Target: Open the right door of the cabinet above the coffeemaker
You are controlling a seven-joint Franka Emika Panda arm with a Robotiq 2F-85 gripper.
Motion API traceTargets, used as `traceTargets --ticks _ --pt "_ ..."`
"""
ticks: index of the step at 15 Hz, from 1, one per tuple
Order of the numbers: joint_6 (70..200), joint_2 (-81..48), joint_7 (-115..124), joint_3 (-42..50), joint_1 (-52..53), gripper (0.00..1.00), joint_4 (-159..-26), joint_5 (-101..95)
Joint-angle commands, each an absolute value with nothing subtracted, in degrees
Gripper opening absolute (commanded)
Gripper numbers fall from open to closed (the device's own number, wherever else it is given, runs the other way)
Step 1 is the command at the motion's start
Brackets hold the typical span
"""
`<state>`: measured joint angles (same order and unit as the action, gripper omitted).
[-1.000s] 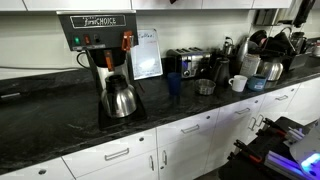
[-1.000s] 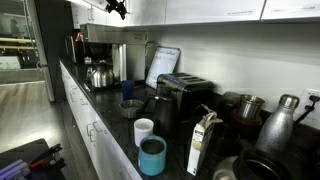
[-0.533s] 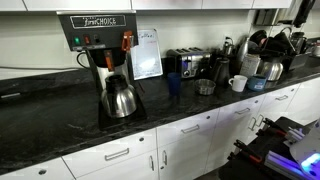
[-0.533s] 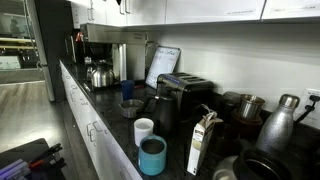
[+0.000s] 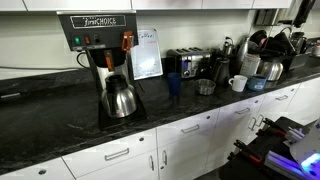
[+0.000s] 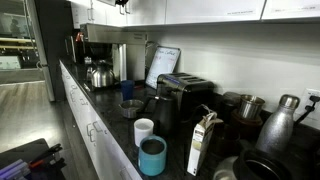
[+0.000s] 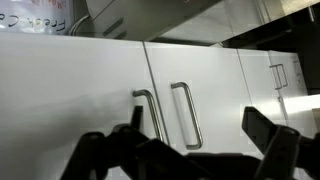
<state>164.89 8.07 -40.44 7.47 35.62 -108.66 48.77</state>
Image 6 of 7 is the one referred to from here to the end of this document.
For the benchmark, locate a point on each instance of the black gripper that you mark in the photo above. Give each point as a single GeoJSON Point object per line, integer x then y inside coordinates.
{"type": "Point", "coordinates": [121, 2]}

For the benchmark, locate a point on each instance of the steel coffee carafe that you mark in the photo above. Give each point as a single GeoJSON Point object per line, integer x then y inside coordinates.
{"type": "Point", "coordinates": [101, 78]}

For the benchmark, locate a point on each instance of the black cart table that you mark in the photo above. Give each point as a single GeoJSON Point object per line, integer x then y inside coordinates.
{"type": "Point", "coordinates": [20, 151]}

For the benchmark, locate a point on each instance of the teal ceramic mug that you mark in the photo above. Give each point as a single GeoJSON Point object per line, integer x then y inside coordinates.
{"type": "Point", "coordinates": [151, 163]}

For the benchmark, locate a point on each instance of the small steel strainer bowl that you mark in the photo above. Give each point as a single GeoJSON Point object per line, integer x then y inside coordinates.
{"type": "Point", "coordinates": [130, 111]}

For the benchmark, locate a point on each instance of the black lidded jar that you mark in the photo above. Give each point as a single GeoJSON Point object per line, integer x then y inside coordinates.
{"type": "Point", "coordinates": [228, 103]}

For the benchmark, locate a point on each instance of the purple marker box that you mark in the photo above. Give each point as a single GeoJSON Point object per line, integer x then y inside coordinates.
{"type": "Point", "coordinates": [13, 170]}

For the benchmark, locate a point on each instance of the black gooseneck kettle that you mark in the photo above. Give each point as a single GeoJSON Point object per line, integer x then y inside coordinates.
{"type": "Point", "coordinates": [165, 115]}

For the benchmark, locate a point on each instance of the black and red marker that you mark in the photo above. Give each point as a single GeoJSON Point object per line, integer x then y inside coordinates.
{"type": "Point", "coordinates": [53, 166]}
{"type": "Point", "coordinates": [46, 153]}

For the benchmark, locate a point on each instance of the dark round container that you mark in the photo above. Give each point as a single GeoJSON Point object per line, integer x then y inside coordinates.
{"type": "Point", "coordinates": [224, 140]}

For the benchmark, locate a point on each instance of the small framed whiteboard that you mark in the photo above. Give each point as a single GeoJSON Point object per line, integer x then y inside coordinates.
{"type": "Point", "coordinates": [163, 65]}

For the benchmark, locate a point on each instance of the steel grinder cup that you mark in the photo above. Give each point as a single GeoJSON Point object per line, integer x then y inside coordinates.
{"type": "Point", "coordinates": [250, 106]}

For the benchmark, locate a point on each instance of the white cabinet door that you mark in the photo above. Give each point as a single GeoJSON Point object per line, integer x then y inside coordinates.
{"type": "Point", "coordinates": [80, 13]}
{"type": "Point", "coordinates": [99, 13]}
{"type": "Point", "coordinates": [115, 16]}
{"type": "Point", "coordinates": [290, 8]}
{"type": "Point", "coordinates": [146, 11]}
{"type": "Point", "coordinates": [213, 10]}

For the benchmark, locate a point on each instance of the dark tall refrigerator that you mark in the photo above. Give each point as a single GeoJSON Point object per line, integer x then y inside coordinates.
{"type": "Point", "coordinates": [53, 50]}

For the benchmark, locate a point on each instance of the brown grinder base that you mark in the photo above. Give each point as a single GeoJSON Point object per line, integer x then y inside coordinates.
{"type": "Point", "coordinates": [245, 128]}

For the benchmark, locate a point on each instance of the black brew basket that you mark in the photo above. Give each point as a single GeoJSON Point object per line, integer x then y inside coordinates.
{"type": "Point", "coordinates": [96, 51]}

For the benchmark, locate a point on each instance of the white ceramic mug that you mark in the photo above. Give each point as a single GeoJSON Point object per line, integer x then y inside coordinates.
{"type": "Point", "coordinates": [142, 133]}

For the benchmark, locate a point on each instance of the silver steel water bottle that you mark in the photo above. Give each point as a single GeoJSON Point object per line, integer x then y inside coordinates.
{"type": "Point", "coordinates": [276, 130]}

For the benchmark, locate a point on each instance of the black coffee machine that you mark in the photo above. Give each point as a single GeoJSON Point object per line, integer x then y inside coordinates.
{"type": "Point", "coordinates": [133, 61]}

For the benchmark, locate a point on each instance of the black round pot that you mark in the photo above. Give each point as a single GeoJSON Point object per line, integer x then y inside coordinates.
{"type": "Point", "coordinates": [263, 166]}

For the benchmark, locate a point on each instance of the white milk carton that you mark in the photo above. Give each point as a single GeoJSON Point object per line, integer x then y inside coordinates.
{"type": "Point", "coordinates": [198, 150]}

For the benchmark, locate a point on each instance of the blue plastic cup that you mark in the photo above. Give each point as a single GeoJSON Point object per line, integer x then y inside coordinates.
{"type": "Point", "coordinates": [127, 91]}

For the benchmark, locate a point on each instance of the steel four-slot toaster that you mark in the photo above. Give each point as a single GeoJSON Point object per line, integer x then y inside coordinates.
{"type": "Point", "coordinates": [193, 88]}

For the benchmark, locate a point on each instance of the white wall outlet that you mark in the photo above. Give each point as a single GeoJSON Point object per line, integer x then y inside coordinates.
{"type": "Point", "coordinates": [308, 100]}

